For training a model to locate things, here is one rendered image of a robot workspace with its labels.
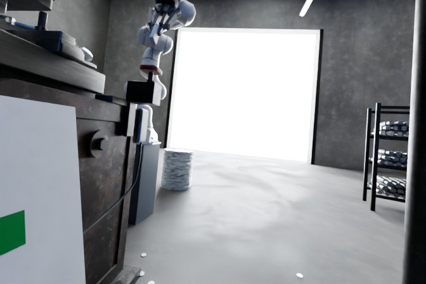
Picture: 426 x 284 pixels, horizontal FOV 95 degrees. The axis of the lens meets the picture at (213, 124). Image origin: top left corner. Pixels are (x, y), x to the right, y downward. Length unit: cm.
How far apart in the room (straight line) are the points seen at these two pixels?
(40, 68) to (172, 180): 150
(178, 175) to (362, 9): 588
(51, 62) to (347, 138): 549
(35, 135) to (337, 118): 543
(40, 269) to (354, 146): 559
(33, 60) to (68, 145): 19
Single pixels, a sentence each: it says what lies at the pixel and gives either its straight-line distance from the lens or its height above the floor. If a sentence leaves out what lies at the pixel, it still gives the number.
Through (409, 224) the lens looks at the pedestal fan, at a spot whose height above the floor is 47.
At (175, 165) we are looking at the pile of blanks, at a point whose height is 23.
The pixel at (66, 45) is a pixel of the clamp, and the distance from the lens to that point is 56.
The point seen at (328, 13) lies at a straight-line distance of 621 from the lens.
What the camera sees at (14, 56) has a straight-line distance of 53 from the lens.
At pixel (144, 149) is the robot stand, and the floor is 43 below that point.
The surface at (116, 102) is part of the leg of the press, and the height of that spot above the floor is 62.
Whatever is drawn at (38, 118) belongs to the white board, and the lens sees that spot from 45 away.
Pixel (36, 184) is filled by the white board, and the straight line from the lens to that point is 44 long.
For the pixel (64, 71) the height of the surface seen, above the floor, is 67.
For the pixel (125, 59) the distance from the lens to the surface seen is 626.
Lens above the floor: 56
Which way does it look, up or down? 2 degrees up
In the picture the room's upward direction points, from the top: 5 degrees clockwise
